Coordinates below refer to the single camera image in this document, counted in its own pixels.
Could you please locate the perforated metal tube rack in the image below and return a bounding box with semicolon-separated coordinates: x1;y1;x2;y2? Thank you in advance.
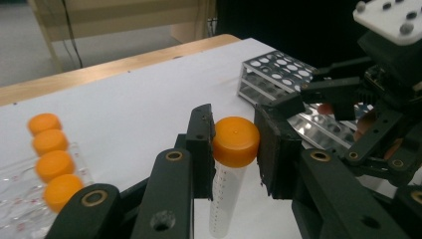
237;49;377;157

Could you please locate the hanging black cable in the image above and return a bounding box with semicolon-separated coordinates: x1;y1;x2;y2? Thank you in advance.
61;0;84;70

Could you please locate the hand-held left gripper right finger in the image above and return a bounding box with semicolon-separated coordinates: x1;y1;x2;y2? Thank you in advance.
253;104;303;200

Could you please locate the beige wooden furniture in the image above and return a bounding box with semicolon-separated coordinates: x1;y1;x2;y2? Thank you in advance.
28;0;217;73

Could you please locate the orange-capped clear test tube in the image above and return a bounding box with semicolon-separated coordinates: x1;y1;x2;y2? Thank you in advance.
208;116;262;239
35;142;96;187
32;128;70;157
27;113;63;136
43;173;85;214

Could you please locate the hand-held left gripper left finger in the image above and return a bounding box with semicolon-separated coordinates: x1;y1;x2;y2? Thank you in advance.
184;103;217;202

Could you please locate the clear acrylic tube rack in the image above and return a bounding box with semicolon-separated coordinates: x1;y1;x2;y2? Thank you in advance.
0;142;96;239

